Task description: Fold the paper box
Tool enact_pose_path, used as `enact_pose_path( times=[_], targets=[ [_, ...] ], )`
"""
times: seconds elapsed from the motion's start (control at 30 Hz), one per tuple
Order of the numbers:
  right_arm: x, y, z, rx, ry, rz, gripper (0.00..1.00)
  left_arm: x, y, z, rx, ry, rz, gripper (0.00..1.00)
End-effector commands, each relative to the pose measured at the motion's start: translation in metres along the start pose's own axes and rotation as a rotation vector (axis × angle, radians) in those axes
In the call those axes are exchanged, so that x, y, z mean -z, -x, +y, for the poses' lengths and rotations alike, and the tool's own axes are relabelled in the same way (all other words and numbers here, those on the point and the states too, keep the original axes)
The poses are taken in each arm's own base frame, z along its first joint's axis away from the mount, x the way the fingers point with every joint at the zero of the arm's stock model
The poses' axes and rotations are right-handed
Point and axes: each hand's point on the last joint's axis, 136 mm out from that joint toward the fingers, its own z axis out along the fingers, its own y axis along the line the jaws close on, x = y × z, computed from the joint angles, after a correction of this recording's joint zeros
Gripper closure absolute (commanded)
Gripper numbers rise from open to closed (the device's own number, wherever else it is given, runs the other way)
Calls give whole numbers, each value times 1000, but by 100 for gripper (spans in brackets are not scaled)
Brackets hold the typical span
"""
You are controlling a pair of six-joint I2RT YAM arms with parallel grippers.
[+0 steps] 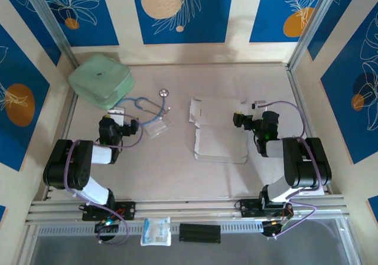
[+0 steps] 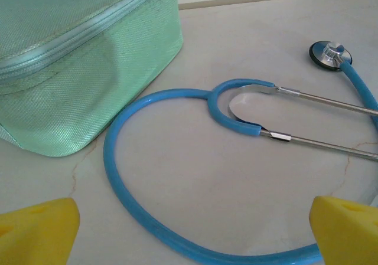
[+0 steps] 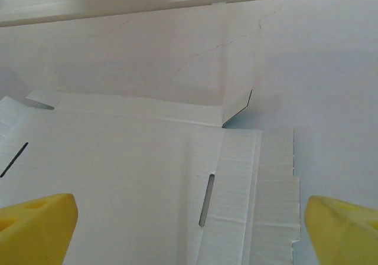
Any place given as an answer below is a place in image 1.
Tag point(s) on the teal white paper box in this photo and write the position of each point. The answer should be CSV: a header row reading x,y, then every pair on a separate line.
x,y
220,141

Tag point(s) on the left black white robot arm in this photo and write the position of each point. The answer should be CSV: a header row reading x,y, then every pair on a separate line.
x,y
79,170

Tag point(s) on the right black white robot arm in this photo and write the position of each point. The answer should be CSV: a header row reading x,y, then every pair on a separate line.
x,y
307,164

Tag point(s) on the clear plastic bag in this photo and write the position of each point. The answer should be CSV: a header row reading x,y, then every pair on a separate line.
x,y
158,128

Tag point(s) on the blue stethoscope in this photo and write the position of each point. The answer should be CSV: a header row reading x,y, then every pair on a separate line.
x,y
164,92

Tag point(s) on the green zip pouch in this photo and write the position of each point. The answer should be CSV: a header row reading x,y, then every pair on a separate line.
x,y
97,76

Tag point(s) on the small black circuit board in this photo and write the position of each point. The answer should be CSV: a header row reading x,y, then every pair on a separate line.
x,y
106,227
274,228

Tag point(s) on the white gauze packet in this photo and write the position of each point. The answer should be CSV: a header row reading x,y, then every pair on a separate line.
x,y
156,231

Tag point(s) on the black rectangular block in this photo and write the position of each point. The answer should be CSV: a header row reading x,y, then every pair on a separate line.
x,y
200,233

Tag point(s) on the grey metal sheet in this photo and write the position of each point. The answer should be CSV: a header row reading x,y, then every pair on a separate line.
x,y
265,250

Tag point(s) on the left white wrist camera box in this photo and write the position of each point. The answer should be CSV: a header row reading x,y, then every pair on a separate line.
x,y
116,116

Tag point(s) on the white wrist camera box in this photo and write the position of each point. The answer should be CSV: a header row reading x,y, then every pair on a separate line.
x,y
116,116
259,104

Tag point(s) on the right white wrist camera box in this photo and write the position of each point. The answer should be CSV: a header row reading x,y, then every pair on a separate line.
x,y
259,104

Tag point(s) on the aluminium side rail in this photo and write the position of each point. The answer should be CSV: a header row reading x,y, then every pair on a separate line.
x,y
69,120
298,94

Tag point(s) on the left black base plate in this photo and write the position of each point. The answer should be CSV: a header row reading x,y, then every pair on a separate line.
x,y
128,210

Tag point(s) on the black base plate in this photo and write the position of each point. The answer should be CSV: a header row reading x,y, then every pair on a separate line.
x,y
248,209
128,210

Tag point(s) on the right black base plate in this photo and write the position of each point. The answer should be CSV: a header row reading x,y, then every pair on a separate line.
x,y
248,209

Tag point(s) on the aluminium cross rail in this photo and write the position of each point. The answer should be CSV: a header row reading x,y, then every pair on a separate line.
x,y
192,210

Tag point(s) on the aluminium corner post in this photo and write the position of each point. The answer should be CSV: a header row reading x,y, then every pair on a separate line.
x,y
50,20
315,20

